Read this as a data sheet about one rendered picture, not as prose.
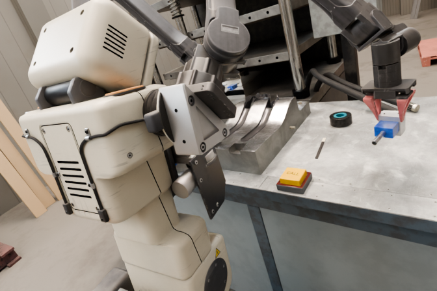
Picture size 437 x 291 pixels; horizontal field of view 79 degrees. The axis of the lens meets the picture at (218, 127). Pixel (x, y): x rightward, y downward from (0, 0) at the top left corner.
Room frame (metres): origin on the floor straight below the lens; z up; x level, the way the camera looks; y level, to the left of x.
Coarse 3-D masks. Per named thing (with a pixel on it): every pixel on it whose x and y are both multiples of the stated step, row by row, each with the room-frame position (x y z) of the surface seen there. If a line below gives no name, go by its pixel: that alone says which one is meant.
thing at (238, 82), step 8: (272, 64) 2.06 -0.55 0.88; (240, 72) 1.74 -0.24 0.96; (248, 72) 1.80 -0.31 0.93; (256, 72) 1.87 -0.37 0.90; (264, 72) 1.95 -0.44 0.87; (272, 72) 2.04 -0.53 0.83; (232, 80) 1.76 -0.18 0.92; (240, 80) 1.72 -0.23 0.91; (248, 80) 1.78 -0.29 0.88; (256, 80) 1.85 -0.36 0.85; (264, 80) 1.93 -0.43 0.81; (240, 88) 1.73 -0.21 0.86; (248, 88) 1.76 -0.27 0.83; (256, 88) 1.83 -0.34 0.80; (232, 96) 1.78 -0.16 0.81; (240, 96) 1.74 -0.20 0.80
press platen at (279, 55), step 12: (300, 36) 1.91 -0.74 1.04; (312, 36) 1.75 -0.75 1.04; (252, 48) 2.09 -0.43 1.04; (264, 48) 1.90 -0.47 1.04; (276, 48) 1.72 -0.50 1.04; (300, 48) 1.58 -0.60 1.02; (252, 60) 1.65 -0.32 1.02; (264, 60) 1.59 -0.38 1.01; (276, 60) 1.54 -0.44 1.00; (168, 72) 2.22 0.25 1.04
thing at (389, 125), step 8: (384, 112) 0.62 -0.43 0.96; (392, 112) 0.61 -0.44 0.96; (384, 120) 0.61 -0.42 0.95; (392, 120) 0.59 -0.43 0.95; (376, 128) 0.59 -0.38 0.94; (384, 128) 0.57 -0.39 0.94; (392, 128) 0.56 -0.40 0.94; (400, 128) 0.58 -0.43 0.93; (384, 136) 0.57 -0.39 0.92; (392, 136) 0.56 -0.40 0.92; (376, 144) 0.54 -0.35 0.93
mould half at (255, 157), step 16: (240, 112) 1.10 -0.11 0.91; (256, 112) 1.05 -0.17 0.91; (272, 112) 0.99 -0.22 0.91; (288, 112) 0.97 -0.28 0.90; (304, 112) 1.08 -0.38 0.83; (240, 128) 1.00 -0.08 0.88; (272, 128) 0.91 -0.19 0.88; (288, 128) 0.95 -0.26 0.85; (224, 144) 0.88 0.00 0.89; (256, 144) 0.80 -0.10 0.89; (272, 144) 0.84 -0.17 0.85; (224, 160) 0.85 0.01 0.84; (240, 160) 0.81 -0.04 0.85; (256, 160) 0.76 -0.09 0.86
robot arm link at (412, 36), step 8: (376, 16) 0.61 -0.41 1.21; (384, 16) 0.61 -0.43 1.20; (384, 24) 0.59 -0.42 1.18; (392, 24) 0.60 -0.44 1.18; (400, 24) 0.64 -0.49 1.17; (384, 32) 0.61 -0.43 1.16; (400, 32) 0.62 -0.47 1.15; (408, 32) 0.61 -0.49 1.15; (416, 32) 0.62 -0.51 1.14; (368, 40) 0.62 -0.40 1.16; (376, 40) 0.64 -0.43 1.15; (408, 40) 0.60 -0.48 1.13; (416, 40) 0.61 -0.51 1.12; (360, 48) 0.64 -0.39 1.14; (408, 48) 0.60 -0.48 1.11
